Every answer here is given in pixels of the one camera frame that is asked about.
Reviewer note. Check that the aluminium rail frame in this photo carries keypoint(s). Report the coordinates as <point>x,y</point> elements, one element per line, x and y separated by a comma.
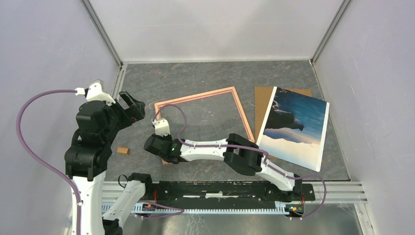
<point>86,194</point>

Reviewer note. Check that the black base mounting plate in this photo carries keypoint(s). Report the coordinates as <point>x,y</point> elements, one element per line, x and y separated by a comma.
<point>225,194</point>

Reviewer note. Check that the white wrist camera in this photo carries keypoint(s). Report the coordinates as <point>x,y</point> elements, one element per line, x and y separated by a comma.
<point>161,127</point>
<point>95,92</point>

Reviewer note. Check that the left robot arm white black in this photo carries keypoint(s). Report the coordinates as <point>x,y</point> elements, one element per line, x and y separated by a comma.
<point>99,121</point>

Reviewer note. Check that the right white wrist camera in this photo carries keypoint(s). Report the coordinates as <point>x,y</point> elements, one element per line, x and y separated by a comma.
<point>161,127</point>

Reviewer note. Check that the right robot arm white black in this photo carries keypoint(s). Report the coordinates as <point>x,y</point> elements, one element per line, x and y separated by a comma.
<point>240,154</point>

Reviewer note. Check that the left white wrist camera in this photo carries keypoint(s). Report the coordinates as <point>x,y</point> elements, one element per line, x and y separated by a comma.
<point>95,92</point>

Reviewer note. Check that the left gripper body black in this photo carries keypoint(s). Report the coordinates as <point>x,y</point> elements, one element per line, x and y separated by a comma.
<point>124,116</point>

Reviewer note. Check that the pink wooden picture frame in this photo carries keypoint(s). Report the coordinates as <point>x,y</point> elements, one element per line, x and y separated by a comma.
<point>231,90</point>

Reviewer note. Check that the blue sea photo print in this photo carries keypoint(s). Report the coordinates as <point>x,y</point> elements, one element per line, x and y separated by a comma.
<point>310,111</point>

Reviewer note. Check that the brown cardboard backing board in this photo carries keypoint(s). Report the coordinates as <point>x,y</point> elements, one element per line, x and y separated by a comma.
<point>287,145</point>

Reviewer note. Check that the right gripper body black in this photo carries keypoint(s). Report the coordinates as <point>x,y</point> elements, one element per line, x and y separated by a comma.
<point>168,138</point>

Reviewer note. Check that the small wooden block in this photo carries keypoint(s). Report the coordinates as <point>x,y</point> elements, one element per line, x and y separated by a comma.
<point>123,150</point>

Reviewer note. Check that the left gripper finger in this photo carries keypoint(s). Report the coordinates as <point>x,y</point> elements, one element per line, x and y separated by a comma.
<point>138,110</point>
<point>127,98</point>

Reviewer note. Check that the white slotted cable duct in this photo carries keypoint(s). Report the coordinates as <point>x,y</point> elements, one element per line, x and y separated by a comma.
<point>139,208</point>

